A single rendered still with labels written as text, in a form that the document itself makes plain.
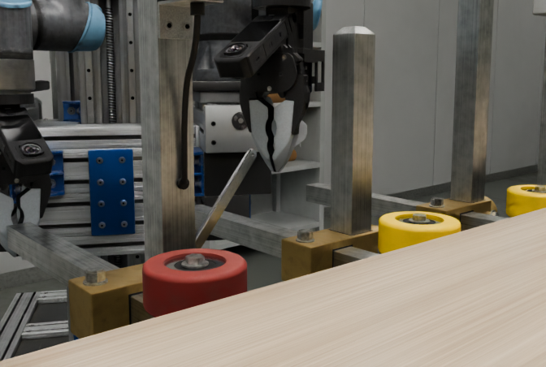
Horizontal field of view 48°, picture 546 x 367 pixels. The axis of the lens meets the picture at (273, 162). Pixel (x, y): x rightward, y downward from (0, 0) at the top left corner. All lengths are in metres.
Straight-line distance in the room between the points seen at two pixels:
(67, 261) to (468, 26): 0.61
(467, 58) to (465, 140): 0.12
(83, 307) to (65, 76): 0.99
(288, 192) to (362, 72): 3.46
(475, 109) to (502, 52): 5.72
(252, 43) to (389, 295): 0.36
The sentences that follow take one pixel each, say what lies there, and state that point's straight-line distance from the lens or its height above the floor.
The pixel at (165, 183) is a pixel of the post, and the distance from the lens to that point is 0.56.
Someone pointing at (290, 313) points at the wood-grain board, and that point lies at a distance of 0.40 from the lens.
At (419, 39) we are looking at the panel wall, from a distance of 5.43.
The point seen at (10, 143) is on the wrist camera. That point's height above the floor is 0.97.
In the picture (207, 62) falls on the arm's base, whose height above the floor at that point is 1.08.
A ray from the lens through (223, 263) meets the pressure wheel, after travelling 0.49.
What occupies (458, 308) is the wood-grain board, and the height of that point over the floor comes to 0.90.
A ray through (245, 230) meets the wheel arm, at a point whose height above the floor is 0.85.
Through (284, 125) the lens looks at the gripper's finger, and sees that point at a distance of 0.74.
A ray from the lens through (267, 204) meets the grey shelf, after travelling 4.21.
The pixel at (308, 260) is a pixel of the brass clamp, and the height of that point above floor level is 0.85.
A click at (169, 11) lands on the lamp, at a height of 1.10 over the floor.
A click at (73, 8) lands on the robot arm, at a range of 0.99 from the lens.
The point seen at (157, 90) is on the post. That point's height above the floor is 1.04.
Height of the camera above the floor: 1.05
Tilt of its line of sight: 8 degrees down
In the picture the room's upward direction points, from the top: straight up
